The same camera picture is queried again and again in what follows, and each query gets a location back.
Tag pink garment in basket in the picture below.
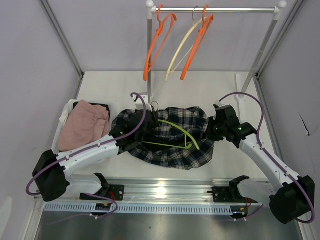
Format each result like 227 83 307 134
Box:
57 100 110 152

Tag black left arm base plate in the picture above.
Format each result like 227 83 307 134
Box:
79 184 125 201

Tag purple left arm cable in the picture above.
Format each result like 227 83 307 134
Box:
25 92 148 196

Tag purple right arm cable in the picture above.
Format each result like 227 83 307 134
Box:
216 91 316 223

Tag cream hanger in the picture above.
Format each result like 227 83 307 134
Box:
165 6 210 81

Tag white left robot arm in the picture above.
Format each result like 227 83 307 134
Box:
32 110 159 202

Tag left orange hanger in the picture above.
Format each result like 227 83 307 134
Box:
142 4 178 82

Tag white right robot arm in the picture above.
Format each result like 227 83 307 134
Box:
206 105 316 224

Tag white perforated laundry basket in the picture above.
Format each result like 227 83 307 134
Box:
49 99 117 165

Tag right orange hanger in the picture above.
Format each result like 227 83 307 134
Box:
180 4 214 81

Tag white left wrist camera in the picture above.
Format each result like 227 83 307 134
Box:
130 92 152 111

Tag green hanger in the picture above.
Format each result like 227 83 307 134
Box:
143 106 207 151

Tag white slotted cable duct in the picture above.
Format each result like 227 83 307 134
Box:
44 202 233 216

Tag orange hanger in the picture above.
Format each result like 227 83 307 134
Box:
142 4 178 82
180 4 214 81

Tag navy plaid skirt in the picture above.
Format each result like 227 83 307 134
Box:
111 107 215 170

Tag white clothes rack with rail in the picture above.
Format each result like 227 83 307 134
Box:
143 0 287 105

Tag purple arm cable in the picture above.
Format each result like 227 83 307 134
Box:
25 92 148 196
216 91 316 223

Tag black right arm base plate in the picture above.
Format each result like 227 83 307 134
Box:
207 186 246 204

